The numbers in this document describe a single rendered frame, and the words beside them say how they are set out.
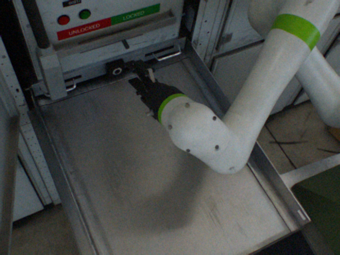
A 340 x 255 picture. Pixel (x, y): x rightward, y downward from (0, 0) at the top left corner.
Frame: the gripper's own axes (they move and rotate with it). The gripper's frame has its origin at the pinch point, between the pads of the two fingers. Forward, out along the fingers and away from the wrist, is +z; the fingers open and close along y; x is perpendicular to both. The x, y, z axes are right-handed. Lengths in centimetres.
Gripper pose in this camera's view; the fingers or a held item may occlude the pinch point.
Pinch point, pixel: (134, 74)
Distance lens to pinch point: 115.8
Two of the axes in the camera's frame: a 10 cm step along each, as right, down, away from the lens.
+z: -4.3, -4.3, 7.9
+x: 8.9, -3.5, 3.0
